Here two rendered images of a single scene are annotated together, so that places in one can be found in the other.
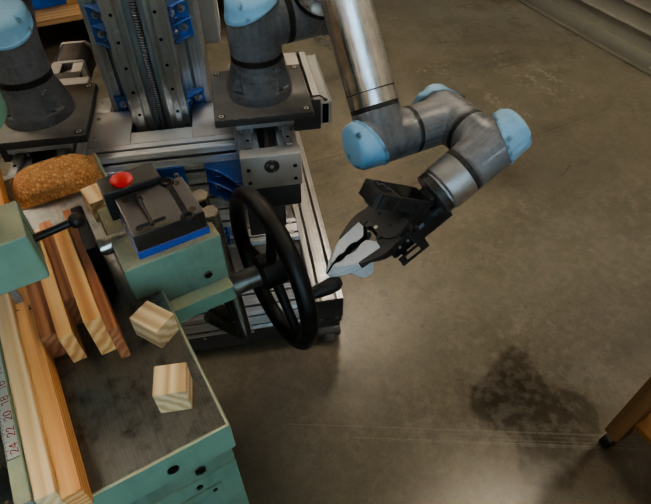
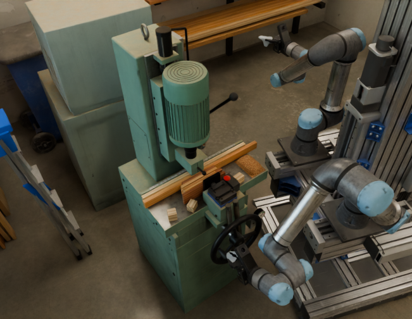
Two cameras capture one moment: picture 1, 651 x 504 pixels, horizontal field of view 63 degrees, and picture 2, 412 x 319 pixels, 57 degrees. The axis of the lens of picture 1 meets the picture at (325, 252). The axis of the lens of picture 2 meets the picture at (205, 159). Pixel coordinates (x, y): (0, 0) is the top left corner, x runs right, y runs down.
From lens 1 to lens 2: 1.22 m
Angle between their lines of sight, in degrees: 57
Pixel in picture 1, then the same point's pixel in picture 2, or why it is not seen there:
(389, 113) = (273, 243)
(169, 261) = (210, 201)
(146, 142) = not seen: hidden behind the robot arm
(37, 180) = (243, 161)
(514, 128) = (275, 290)
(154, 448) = (158, 216)
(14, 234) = (191, 162)
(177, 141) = not seen: hidden behind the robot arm
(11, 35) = (304, 125)
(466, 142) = (270, 276)
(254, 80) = (342, 209)
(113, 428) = (163, 206)
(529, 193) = not seen: outside the picture
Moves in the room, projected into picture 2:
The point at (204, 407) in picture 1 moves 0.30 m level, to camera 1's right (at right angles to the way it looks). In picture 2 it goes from (169, 224) to (171, 288)
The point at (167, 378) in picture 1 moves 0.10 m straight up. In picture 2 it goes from (171, 211) to (169, 196)
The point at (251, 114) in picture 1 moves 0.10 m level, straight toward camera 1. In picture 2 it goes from (330, 216) to (310, 220)
